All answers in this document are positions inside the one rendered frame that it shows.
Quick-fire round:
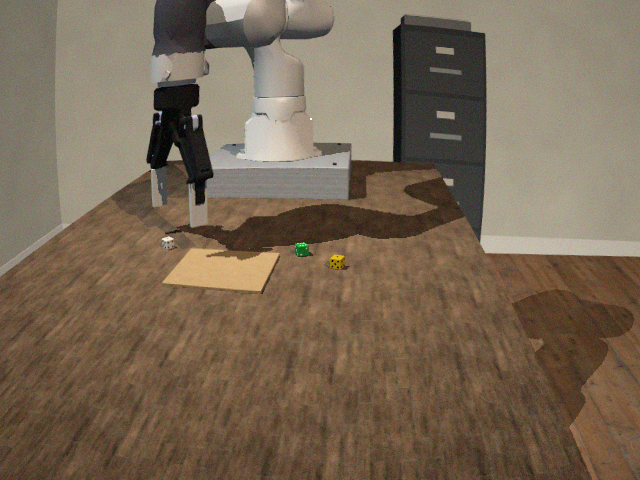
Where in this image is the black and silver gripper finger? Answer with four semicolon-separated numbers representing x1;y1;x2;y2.
146;112;173;207
167;114;213;228

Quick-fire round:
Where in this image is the tan square mat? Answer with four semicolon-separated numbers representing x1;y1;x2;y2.
162;248;280;294

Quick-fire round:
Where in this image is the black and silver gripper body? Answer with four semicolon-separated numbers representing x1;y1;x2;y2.
154;84;199;138

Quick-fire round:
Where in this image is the yellow die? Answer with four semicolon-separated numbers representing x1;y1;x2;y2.
330;255;345;270

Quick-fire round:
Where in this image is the green die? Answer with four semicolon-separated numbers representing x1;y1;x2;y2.
295;242;309;257

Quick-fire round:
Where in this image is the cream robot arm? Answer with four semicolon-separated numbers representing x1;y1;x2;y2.
151;0;334;162

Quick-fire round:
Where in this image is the grey die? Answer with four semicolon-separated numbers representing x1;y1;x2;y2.
162;237;174;250

